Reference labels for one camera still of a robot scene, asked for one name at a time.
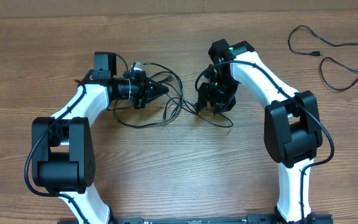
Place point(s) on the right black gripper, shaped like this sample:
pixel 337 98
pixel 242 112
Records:
pixel 212 94

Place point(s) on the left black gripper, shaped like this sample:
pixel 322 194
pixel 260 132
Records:
pixel 144 89

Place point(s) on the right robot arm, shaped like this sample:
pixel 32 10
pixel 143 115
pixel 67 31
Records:
pixel 291 120

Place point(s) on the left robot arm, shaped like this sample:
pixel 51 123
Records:
pixel 61 162

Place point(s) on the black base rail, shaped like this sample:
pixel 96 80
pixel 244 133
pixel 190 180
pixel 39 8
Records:
pixel 250 219

